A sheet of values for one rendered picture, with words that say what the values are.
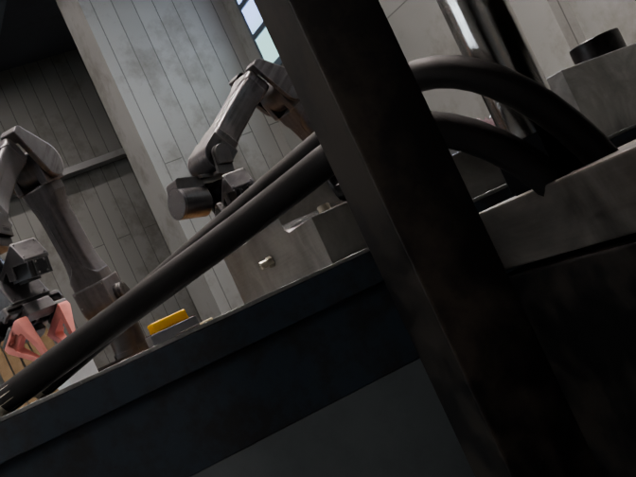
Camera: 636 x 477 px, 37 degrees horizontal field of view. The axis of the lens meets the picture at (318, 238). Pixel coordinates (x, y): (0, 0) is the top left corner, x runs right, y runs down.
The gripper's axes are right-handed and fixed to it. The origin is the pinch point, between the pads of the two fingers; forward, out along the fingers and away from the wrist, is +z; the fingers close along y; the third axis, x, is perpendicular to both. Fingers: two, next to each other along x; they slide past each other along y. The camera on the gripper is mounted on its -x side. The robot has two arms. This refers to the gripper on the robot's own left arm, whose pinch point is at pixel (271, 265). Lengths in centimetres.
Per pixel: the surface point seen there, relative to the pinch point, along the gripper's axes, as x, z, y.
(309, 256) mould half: -40.2, 25.3, -13.1
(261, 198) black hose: -65, 32, -26
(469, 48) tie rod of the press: -76, 34, -5
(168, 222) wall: 388, -300, 129
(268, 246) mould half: -29.1, 14.6, -11.7
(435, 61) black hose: -78, 35, -10
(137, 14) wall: 300, -413, 165
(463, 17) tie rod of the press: -78, 31, -5
